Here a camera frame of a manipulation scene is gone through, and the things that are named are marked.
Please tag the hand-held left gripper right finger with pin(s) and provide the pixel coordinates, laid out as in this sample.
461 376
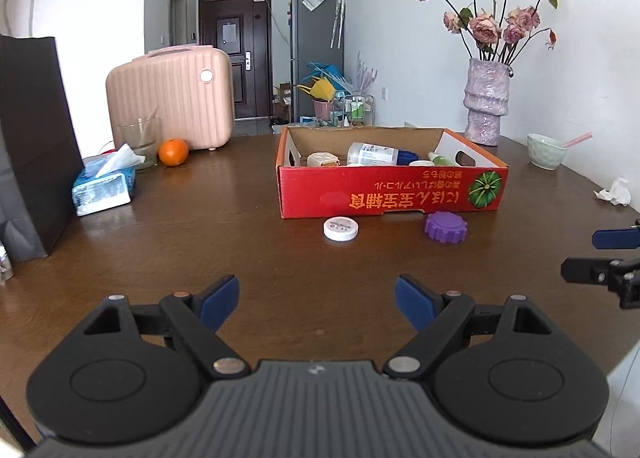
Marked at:
412 300

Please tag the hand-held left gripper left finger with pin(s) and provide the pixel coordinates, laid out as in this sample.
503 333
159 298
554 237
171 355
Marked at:
220 300

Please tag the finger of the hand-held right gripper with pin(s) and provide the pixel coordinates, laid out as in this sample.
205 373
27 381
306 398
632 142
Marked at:
585 270
615 239

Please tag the purple gear-shaped lid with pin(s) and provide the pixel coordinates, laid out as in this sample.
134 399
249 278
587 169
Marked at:
445 228

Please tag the white round lid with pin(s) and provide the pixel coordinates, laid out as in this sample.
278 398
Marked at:
341 229

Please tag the orange cardboard box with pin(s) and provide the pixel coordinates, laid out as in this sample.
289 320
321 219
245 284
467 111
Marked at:
380 193

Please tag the crumpled white tissue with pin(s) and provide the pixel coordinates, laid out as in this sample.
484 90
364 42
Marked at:
615 193

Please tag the pink spoon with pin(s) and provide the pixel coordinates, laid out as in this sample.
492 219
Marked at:
577 139

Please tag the pale green bowl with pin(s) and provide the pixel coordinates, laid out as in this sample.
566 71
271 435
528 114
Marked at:
545 152

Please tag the blue gear-shaped lid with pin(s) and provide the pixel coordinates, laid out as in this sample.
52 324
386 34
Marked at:
407 156

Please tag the green small bottle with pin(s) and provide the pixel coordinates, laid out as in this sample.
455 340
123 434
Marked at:
442 159

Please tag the clear labelled plastic bottle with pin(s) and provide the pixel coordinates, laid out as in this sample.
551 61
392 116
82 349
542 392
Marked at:
372 152

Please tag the orange fruit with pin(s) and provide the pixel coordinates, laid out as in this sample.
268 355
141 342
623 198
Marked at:
173 152

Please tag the blue tissue pack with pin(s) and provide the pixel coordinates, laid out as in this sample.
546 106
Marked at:
102 190

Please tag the white round dispenser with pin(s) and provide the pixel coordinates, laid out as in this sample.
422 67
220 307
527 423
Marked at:
324 159

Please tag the clear drinking glass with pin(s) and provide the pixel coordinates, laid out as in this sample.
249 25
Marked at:
140 135

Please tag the purple textured vase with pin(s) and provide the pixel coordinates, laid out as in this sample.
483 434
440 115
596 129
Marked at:
487 97

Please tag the metal storage cart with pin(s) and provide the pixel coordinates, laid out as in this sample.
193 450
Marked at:
357 110

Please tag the pink ribbed suitcase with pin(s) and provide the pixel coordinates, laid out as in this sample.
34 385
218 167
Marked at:
170 97

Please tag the pink bucket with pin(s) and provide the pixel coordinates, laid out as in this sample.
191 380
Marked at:
321 110

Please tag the purple dried flower bunch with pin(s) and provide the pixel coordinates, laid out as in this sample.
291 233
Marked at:
365 75

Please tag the dark brown door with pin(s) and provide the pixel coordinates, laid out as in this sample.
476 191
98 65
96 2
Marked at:
235 57

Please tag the dried pink roses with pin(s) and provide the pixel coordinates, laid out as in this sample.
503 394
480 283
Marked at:
485 25

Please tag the black paper bag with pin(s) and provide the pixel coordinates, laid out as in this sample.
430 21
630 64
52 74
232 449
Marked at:
30 137

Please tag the grey refrigerator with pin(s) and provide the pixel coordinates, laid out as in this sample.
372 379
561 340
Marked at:
312 32

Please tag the hanging clear umbrella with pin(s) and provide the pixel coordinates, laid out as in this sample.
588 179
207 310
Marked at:
337 17

